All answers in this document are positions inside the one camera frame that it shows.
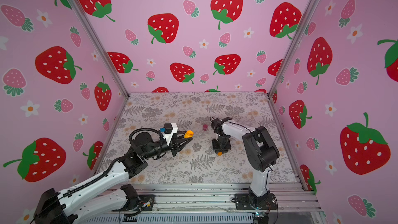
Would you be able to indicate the floral patterned table mat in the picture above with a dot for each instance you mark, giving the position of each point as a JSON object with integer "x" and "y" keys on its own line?
{"x": 197, "y": 163}

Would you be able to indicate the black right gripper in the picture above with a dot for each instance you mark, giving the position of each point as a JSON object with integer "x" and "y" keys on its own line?
{"x": 221, "y": 144}

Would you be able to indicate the orange paint jar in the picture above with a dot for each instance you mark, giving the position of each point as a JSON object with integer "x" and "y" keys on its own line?
{"x": 188, "y": 134}

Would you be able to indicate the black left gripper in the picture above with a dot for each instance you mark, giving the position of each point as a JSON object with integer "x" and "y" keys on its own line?
{"x": 173, "y": 145}

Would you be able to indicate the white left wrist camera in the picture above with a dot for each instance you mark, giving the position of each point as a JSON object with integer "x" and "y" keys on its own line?
{"x": 168, "y": 130}

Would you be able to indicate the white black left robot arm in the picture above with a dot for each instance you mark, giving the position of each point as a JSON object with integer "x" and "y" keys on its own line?
{"x": 108, "y": 191}

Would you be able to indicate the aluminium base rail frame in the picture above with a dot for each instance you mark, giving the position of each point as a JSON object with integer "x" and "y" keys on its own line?
{"x": 212, "y": 204}

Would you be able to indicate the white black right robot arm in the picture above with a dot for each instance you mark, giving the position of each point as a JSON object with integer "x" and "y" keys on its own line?
{"x": 261, "y": 152}

